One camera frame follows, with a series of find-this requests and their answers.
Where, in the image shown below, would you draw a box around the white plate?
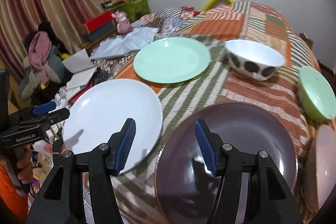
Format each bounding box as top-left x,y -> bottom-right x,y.
63,79 -> 163,173

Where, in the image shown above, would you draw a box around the pink bowl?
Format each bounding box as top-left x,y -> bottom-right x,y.
303,124 -> 335,213

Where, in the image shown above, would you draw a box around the person's left hand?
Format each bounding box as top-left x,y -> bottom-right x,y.
1,144 -> 33,184

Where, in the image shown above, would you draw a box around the stuffed toy with scarf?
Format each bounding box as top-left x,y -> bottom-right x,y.
19,22 -> 70,105

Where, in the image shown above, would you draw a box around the open notebook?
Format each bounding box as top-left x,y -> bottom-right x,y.
62,49 -> 97,90

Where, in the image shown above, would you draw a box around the dark purple plate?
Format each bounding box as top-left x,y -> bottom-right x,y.
155,103 -> 302,223

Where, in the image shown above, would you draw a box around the red box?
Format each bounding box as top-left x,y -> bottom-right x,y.
79,11 -> 113,34

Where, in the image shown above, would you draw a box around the mint green bowl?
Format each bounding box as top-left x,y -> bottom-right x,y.
298,66 -> 335,123

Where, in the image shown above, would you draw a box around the white cloth sheet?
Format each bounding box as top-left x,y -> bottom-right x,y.
90,27 -> 159,60

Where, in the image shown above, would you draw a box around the pink piggy figurine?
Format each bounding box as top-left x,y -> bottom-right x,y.
112,11 -> 133,35

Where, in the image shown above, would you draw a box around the white bowl black dots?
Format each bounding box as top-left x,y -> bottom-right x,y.
224,39 -> 285,81

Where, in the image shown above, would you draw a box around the green storage box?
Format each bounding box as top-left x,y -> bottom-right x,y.
120,0 -> 150,22

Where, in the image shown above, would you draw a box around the mint green plate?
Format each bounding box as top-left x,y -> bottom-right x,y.
133,37 -> 211,84

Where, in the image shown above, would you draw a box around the patchwork striped bedspread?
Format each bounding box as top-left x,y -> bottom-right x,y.
112,1 -> 318,223

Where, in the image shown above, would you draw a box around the yellow chair back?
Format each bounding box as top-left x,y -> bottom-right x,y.
202,0 -> 235,11

